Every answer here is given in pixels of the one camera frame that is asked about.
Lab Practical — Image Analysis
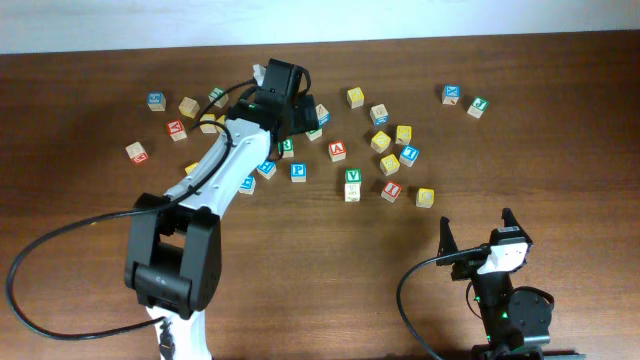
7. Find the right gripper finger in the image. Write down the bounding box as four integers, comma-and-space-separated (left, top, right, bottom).
501, 208, 528, 238
437, 216, 458, 259

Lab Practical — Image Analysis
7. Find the green R block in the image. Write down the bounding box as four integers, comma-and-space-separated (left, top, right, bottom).
278, 138, 294, 158

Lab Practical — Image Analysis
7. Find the yellow C block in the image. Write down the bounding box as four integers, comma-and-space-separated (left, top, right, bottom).
416, 188, 435, 208

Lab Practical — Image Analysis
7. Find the red A block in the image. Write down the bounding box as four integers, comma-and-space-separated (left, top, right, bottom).
328, 141, 347, 162

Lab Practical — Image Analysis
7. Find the red I block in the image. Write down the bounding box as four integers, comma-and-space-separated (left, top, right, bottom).
381, 181, 402, 203

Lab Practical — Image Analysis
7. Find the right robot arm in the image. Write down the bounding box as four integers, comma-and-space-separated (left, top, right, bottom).
436, 208, 554, 359

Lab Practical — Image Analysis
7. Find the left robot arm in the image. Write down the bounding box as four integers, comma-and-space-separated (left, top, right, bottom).
124, 59, 319, 359

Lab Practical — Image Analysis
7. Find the plain blue-sided block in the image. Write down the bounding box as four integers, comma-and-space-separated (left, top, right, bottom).
370, 104, 389, 126
316, 104, 330, 127

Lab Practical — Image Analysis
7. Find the green Z block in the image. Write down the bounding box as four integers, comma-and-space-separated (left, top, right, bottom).
306, 128, 323, 141

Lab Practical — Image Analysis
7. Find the green L block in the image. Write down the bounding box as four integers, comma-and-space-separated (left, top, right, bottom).
208, 87, 229, 109

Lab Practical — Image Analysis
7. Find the blue H block upper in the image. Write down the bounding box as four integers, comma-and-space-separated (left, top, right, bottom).
256, 160, 277, 179

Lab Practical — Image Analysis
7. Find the blue h block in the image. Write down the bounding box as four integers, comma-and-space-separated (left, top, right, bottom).
256, 160, 277, 179
238, 175, 256, 195

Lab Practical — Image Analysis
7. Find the blue P block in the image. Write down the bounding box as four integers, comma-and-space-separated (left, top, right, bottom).
290, 163, 307, 183

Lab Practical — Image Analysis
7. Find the yellow block top centre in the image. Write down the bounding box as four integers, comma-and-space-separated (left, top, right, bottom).
347, 87, 365, 109

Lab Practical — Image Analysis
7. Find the yellow block left pair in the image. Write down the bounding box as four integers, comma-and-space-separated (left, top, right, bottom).
199, 114, 217, 134

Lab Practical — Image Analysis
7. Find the blue H block lower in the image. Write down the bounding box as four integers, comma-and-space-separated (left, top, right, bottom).
238, 175, 256, 195

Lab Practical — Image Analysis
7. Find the plain wooden block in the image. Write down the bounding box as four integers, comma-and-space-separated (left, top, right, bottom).
179, 97, 200, 119

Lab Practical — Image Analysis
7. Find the blue T block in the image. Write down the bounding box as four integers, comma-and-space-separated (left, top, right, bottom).
399, 145, 420, 167

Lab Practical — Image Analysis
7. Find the yellow block lower right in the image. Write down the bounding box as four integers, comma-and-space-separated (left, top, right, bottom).
380, 154, 400, 176

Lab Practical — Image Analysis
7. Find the plain blue-sided block right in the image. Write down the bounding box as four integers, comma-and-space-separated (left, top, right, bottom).
370, 104, 389, 126

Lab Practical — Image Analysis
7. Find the green V block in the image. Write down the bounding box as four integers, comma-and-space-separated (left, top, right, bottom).
345, 168, 362, 184

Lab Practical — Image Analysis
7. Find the red Y block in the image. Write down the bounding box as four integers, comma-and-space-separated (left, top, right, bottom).
166, 120, 187, 141

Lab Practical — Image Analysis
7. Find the yellow block diamond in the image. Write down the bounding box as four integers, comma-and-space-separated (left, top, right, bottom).
370, 131, 391, 153

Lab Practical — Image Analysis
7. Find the plain block below V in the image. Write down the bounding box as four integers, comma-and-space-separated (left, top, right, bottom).
344, 183, 361, 202

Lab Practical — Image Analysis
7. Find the yellow O block upper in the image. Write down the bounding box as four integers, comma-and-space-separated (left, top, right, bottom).
184, 162, 199, 175

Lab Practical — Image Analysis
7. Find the green J block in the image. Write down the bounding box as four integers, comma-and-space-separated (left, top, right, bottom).
467, 97, 489, 119

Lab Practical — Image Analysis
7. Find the yellow block right upper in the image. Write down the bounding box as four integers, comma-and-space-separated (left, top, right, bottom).
395, 125, 412, 145

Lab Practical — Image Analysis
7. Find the blue S block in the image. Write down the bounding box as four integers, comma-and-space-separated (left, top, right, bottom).
147, 92, 166, 112

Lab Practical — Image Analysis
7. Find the blue X block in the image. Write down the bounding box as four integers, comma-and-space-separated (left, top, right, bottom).
442, 84, 461, 105

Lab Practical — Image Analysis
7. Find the plain red-sided block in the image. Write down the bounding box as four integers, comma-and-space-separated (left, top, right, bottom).
125, 142, 149, 164

